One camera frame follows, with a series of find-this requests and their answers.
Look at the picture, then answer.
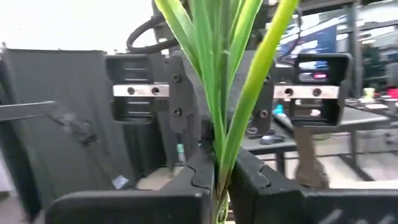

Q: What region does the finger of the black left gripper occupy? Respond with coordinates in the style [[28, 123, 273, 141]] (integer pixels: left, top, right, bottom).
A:
[[169, 55, 203, 162], [245, 73, 276, 138]]

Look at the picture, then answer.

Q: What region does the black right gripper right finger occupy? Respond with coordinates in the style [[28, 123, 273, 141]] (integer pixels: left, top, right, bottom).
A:
[[228, 146, 398, 224]]

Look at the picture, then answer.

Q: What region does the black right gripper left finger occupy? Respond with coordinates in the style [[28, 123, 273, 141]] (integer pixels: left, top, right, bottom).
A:
[[45, 143, 218, 224]]

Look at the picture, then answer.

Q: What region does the white artificial flower bunch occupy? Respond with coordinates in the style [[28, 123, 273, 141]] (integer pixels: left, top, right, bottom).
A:
[[154, 0, 301, 224]]

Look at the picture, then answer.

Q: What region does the black computer mouse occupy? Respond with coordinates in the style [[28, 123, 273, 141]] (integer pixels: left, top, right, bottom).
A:
[[259, 134, 285, 146]]

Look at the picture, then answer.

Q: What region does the large display screen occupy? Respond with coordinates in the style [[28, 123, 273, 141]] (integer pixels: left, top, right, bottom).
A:
[[276, 24, 338, 66]]

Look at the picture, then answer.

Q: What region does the dark grey desk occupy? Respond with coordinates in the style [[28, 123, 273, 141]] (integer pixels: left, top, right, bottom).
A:
[[241, 105, 391, 183]]

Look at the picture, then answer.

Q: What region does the dark grey panel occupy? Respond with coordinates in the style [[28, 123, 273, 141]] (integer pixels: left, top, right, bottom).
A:
[[0, 48, 136, 218]]

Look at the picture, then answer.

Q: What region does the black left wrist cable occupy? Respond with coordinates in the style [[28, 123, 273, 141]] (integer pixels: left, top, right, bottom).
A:
[[126, 14, 181, 55]]

